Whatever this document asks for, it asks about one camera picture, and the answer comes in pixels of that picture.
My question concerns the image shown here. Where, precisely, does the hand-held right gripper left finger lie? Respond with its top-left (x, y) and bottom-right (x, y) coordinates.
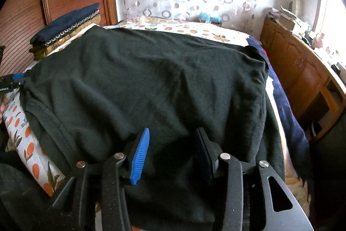
top-left (51, 127), bottom-right (150, 231)

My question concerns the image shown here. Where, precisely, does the navy blanket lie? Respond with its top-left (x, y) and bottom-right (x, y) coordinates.
top-left (247, 37), bottom-right (315, 195)

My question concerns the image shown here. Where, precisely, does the dark cloth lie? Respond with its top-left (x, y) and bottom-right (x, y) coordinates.
top-left (0, 150), bottom-right (68, 231)

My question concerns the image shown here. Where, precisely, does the light blue packet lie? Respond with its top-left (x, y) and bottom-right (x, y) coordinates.
top-left (198, 12), bottom-right (223, 26)

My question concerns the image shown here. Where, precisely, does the black printed t-shirt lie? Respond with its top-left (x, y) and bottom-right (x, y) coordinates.
top-left (20, 26), bottom-right (285, 231)

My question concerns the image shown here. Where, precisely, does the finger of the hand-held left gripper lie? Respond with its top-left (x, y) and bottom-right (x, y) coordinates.
top-left (0, 72), bottom-right (28, 93)

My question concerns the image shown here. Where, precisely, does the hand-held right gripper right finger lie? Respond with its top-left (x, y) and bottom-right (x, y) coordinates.
top-left (195, 127), bottom-right (294, 231)

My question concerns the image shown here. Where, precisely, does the orange fruit print bedsheet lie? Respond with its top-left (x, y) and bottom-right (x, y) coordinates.
top-left (0, 19), bottom-right (271, 197)

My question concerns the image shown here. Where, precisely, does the pink figurine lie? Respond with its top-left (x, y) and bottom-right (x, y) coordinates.
top-left (314, 32), bottom-right (326, 49)

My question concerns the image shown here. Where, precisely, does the pile of papers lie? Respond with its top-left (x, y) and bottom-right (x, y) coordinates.
top-left (267, 5), bottom-right (307, 32)

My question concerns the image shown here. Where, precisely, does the wooden dresser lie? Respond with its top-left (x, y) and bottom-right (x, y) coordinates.
top-left (259, 17), bottom-right (346, 141)

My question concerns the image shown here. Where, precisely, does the floral quilt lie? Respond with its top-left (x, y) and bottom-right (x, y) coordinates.
top-left (118, 16), bottom-right (190, 30)

